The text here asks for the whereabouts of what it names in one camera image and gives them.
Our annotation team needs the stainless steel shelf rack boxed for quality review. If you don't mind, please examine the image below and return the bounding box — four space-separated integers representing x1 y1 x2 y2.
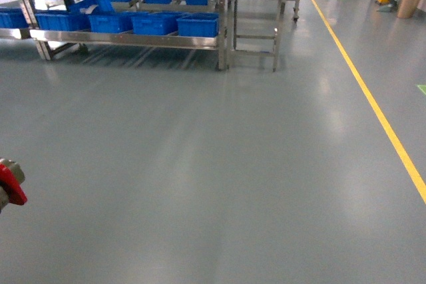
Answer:
18 0 226 70

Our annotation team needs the blue bin front left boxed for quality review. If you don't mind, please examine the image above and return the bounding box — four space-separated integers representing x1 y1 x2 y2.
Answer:
176 13 219 38

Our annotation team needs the blue bin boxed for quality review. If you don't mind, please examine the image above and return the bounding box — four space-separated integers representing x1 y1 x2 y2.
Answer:
131 13 178 35
176 13 219 38

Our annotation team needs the blue bin front right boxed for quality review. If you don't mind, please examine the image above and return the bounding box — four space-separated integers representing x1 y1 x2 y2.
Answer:
131 13 178 35

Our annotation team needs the stainless steel side table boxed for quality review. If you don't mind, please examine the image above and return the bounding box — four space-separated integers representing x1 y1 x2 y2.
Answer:
226 0 287 72

